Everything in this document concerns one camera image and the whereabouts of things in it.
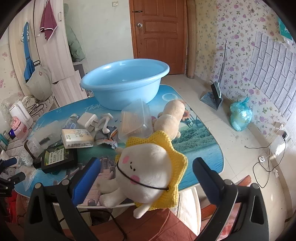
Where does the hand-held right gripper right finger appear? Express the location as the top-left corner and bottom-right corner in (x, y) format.
(192, 157), (270, 241)

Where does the brown wooden door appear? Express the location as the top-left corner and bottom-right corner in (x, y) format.
(129, 0), (188, 75)

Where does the black lotion bottle green label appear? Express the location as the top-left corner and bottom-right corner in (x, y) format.
(32, 146), (78, 174)

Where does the blue apron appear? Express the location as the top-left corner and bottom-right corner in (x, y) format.
(23, 22), (35, 82)

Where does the black cable loop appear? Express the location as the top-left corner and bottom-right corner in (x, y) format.
(28, 101), (45, 114)

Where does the maroon towel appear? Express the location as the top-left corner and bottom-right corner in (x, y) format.
(39, 0), (58, 42)

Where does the pink cup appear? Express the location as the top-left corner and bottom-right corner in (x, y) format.
(10, 117), (29, 141)

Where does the grey brick wall panel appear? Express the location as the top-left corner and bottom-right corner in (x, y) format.
(245, 31), (296, 109)

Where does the dark wrapper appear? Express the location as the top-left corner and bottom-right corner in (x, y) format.
(94, 126), (118, 149)

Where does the green cloth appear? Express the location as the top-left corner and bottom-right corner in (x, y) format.
(63, 3), (84, 62)

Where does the grey tote bag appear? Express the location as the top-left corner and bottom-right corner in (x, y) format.
(24, 66), (53, 101)

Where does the scenic print desktop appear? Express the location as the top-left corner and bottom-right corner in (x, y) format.
(14, 84), (226, 209)

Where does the translucent plastic lid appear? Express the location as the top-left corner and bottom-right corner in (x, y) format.
(16, 136), (51, 193)

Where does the white wardrobe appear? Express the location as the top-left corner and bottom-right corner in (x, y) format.
(8, 0), (88, 109)

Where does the light blue plastic basin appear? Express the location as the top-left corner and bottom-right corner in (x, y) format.
(80, 59), (170, 110)

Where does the teal packet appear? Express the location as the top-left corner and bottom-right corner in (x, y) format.
(277, 17), (293, 43)

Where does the white plastic hook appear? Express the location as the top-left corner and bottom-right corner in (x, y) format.
(98, 113), (114, 134)

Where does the clear glass bottle silver cap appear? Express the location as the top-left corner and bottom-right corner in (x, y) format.
(63, 113), (79, 130)

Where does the blue plastic bag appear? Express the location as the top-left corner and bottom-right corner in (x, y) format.
(230, 97), (253, 132)

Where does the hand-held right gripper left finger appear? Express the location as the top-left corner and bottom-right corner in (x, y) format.
(23, 157), (102, 241)

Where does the beige plush toy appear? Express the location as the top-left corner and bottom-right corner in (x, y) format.
(151, 100), (186, 140)

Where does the white plush toy yellow collar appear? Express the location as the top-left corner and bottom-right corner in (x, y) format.
(97, 130), (188, 219)

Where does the clear plastic toothpick box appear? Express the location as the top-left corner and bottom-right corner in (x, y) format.
(118, 98), (153, 141)

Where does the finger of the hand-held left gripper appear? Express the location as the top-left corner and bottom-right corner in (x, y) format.
(0, 157), (18, 168)
(6, 172), (26, 186)

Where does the white charger plug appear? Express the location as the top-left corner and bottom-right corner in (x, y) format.
(77, 112), (100, 132)

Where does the black floor cable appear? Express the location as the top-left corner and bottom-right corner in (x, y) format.
(245, 139), (287, 189)

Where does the long-handled dustpan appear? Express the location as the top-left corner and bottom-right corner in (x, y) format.
(200, 40), (228, 110)

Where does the reddish brown blanket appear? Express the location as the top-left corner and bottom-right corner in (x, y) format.
(62, 202), (201, 241)

